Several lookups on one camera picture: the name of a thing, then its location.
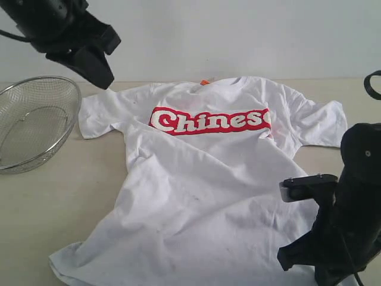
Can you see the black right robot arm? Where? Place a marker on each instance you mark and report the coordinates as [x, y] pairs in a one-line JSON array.
[[357, 194]]

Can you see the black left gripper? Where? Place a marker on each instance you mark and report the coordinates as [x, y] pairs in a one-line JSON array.
[[80, 42]]

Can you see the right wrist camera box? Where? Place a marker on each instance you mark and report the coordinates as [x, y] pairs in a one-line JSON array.
[[319, 187]]

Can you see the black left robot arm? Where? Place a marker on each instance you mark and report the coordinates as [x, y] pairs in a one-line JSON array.
[[28, 17]]

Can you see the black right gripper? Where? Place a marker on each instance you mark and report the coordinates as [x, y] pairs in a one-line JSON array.
[[335, 253]]

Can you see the white t-shirt red print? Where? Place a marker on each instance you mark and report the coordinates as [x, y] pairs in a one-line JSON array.
[[201, 203]]

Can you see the round metal mesh basket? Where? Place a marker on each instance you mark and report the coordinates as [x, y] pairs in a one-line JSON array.
[[37, 116]]

